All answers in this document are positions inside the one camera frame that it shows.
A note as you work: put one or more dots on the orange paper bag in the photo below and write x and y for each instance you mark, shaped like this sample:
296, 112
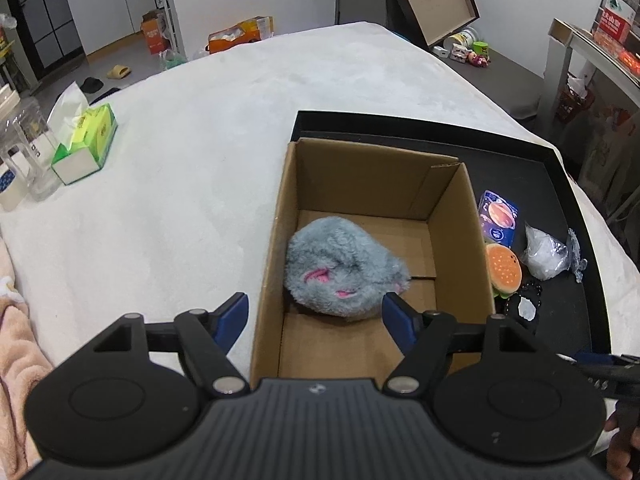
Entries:
240, 35

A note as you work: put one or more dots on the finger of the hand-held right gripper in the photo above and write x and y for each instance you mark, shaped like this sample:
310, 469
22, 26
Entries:
615, 375

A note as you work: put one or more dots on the yellow slipper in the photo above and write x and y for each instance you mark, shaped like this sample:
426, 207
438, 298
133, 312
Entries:
119, 72

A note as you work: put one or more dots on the black slipper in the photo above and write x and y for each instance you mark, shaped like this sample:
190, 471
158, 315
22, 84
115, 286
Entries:
91, 85

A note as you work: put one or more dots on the white floor cabinet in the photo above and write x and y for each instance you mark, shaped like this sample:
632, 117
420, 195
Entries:
115, 10

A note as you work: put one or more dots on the white jar green label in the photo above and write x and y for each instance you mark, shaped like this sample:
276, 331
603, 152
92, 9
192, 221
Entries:
462, 39

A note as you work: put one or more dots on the orange cardboard box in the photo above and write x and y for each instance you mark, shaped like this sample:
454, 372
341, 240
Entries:
155, 32

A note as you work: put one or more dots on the white charger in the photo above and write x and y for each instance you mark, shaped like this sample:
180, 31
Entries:
442, 52

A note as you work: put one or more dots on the blue planet print packet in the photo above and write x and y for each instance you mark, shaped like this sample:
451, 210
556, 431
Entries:
495, 220

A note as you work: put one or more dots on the red basket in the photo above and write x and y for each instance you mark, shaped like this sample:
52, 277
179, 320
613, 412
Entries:
575, 102

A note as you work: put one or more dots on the pink toy figure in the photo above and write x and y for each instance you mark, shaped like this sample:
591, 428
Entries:
479, 60

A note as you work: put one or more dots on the red label water bottle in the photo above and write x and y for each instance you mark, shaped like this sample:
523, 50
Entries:
617, 5

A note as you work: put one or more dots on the black framed glass door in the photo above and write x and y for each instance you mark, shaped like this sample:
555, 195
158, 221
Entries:
45, 10

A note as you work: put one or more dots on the grey plush toy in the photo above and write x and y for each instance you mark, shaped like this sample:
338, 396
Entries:
340, 255

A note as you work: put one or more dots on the white plastic bag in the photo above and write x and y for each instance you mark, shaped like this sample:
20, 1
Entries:
542, 255

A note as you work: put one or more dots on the white narrow shelf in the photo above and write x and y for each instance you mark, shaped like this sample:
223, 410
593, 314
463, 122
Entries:
165, 10

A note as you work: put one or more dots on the black tray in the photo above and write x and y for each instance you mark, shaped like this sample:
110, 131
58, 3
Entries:
545, 185

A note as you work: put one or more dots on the hamburger plush toy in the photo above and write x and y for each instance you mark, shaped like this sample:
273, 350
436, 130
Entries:
502, 267

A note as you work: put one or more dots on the green tissue box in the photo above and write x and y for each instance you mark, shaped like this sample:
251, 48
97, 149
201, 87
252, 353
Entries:
90, 140

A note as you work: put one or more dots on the clear plastic bottle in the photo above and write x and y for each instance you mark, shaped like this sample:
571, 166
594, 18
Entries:
35, 150

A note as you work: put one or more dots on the person's right hand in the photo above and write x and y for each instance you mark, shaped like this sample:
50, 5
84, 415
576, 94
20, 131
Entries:
625, 450

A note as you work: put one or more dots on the small green toy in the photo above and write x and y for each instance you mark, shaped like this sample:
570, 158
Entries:
481, 48

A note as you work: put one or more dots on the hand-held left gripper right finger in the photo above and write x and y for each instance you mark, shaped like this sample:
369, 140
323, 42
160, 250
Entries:
397, 320

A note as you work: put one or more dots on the white desk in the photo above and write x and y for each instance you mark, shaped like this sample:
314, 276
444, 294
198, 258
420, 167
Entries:
555, 75

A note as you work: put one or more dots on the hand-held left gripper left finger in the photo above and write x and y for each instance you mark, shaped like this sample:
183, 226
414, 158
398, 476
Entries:
232, 317

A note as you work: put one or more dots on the pink fleece blanket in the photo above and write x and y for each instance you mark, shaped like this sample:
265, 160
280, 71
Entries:
20, 340

